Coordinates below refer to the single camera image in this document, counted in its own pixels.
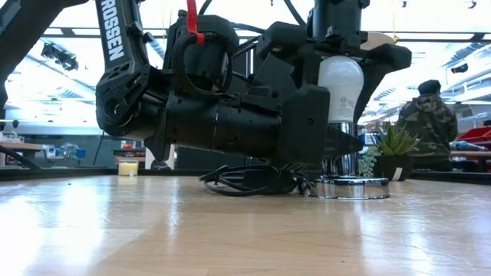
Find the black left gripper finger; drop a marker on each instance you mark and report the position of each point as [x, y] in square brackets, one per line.
[341, 143]

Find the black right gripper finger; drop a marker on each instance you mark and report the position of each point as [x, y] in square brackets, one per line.
[308, 71]
[370, 84]

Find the white lightbulb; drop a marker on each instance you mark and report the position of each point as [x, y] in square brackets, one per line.
[341, 88]

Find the chrome lamp base with socket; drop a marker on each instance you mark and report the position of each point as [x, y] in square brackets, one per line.
[353, 188]

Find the potted succulent plant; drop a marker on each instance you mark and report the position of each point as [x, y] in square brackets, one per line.
[393, 166]

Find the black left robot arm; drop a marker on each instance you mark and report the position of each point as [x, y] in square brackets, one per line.
[115, 38]

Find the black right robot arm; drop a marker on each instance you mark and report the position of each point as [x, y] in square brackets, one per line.
[337, 15]

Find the person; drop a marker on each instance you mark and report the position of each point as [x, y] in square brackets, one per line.
[429, 119]

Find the small black ceiling fixture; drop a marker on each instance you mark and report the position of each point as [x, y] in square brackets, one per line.
[459, 68]

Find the red storage bin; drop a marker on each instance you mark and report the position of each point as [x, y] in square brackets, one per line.
[477, 135]

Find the wooden workbench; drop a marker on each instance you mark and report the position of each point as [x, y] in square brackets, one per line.
[472, 153]

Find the small yellow candle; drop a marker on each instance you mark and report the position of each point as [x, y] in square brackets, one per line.
[128, 168]

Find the blue crate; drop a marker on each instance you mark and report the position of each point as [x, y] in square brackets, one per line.
[80, 153]

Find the wooden side table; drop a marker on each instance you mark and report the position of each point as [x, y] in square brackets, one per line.
[19, 146]

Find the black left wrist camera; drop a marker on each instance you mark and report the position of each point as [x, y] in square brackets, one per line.
[207, 65]

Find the black frame clamp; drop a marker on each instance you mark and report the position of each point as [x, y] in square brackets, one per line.
[160, 165]

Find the black overhead rig camera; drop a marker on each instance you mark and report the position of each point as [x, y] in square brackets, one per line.
[61, 57]

